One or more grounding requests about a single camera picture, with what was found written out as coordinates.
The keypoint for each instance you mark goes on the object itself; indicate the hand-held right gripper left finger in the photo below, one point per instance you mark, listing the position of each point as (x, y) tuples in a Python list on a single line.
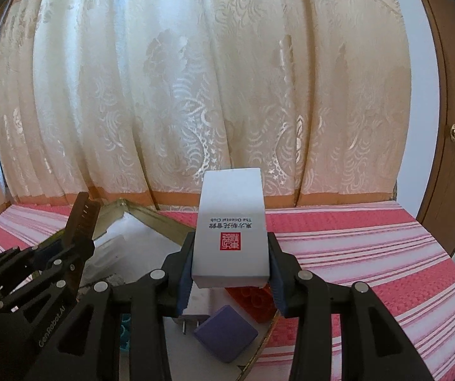
[(183, 283)]

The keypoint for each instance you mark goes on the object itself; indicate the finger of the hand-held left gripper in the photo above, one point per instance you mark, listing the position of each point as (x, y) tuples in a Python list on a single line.
[(52, 281), (9, 266)]

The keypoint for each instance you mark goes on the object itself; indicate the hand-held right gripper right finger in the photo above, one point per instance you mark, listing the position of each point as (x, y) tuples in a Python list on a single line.
[(279, 285)]

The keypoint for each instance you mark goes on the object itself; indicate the white plug charger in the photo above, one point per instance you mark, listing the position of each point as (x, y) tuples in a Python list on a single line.
[(201, 299)]

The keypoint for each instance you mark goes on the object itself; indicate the red building plate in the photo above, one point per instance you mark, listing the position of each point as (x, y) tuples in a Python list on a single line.
[(255, 299)]

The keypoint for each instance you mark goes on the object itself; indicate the clear plastic case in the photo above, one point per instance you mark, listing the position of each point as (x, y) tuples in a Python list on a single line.
[(110, 252)]

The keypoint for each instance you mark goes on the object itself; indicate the purple square block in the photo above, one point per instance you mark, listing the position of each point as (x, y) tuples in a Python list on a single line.
[(227, 333)]

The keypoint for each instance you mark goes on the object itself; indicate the blue building block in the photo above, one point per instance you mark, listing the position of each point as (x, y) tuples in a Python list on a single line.
[(125, 331)]

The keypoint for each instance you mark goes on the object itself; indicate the gold metal tin box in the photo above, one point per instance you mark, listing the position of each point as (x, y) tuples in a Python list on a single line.
[(148, 216)]

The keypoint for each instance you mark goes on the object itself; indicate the white box with red label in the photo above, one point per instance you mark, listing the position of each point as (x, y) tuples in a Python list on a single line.
[(231, 214)]

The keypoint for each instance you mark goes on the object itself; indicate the white paper sheet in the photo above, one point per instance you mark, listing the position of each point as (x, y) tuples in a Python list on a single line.
[(144, 246)]

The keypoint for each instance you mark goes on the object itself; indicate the pink striped blanket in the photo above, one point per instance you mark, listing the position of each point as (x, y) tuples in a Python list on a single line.
[(370, 246)]

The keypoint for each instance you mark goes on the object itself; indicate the cream patterned curtain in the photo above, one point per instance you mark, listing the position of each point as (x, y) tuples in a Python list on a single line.
[(211, 87)]

